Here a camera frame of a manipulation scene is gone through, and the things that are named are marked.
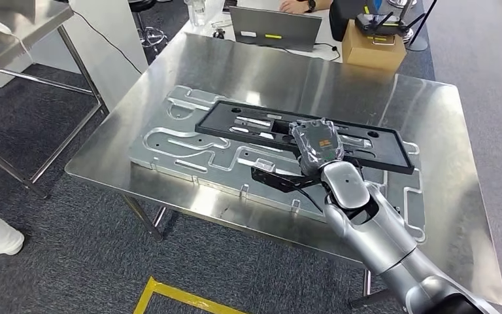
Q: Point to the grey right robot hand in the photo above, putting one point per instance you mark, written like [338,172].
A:
[316,143]

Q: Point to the black plastic panel part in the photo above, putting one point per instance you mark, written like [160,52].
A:
[376,151]

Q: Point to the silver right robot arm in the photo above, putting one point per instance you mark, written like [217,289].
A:
[376,234]

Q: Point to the person's forearm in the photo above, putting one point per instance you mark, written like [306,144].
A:
[294,5]

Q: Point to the stainless steel workbench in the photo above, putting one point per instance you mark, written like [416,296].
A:
[277,73]

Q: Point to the brown cardboard box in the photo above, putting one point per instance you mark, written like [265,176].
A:
[372,54]

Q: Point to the grey laptop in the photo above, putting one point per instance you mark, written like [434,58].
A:
[277,28]

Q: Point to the aluminium fixture plate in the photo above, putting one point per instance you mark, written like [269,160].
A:
[190,149]

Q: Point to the black hard case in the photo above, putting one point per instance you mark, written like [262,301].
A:
[342,17]

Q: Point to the black remote controller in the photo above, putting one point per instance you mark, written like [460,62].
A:
[381,29]

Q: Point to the black wristwatch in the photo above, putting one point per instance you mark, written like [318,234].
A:
[311,5]

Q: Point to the black stand pole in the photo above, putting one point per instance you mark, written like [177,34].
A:
[417,44]

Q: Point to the small black gadget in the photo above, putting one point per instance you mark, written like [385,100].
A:
[219,33]

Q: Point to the clear water bottle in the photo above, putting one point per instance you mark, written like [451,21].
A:
[197,13]

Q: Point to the yellow floor tape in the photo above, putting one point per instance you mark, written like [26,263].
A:
[190,295]

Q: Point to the black chrome stool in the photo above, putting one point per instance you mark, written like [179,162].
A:
[147,32]

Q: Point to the white pillar cabinet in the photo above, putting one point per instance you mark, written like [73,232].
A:
[103,43]

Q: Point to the stainless steel table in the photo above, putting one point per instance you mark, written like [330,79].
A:
[26,26]

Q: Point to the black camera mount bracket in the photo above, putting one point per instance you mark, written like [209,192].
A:
[277,180]

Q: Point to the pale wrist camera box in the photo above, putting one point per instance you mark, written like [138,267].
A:
[264,165]

